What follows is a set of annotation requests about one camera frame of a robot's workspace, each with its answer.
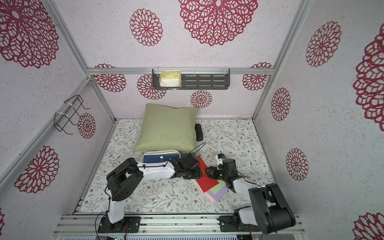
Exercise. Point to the green square pillow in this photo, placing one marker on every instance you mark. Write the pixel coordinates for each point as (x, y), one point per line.
(167, 128)

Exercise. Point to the pink envelope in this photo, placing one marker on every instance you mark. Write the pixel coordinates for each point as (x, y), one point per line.
(199, 188)

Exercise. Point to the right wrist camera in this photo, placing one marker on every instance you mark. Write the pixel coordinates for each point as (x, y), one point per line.
(227, 165)

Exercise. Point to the red envelope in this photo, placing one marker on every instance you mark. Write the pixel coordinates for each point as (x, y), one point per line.
(205, 183)

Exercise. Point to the small black cylinder object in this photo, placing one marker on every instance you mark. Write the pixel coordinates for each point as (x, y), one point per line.
(199, 133)

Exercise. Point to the dark blue envelope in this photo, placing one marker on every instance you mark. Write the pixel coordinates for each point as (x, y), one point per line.
(160, 157)

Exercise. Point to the light green envelope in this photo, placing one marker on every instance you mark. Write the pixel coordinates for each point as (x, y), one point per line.
(217, 188)

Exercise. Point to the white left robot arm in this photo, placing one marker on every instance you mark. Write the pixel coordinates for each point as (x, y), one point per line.
(125, 178)

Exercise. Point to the aluminium front rail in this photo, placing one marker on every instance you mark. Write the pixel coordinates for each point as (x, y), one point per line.
(149, 224)

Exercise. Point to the black wire wall rack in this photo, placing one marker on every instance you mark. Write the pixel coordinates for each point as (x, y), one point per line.
(62, 119)

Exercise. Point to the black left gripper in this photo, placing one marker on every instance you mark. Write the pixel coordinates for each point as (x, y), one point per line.
(197, 175)

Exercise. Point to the yellow white sponge block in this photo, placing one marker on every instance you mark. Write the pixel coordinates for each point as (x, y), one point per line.
(170, 79)

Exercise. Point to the white plastic storage box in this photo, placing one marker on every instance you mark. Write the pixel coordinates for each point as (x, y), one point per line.
(153, 152)

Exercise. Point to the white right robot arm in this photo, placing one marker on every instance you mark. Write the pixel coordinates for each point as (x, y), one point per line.
(269, 211)

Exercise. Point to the black wall shelf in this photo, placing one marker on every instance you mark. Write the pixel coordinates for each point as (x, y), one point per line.
(197, 80)

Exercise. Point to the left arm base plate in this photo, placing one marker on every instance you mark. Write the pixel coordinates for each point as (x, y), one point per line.
(126, 225)

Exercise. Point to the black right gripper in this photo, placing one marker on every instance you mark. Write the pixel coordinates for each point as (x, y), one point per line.
(216, 172)

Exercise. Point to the lilac envelope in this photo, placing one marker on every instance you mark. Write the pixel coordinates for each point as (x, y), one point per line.
(218, 196)

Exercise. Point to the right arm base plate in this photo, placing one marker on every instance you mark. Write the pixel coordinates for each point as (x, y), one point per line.
(233, 224)

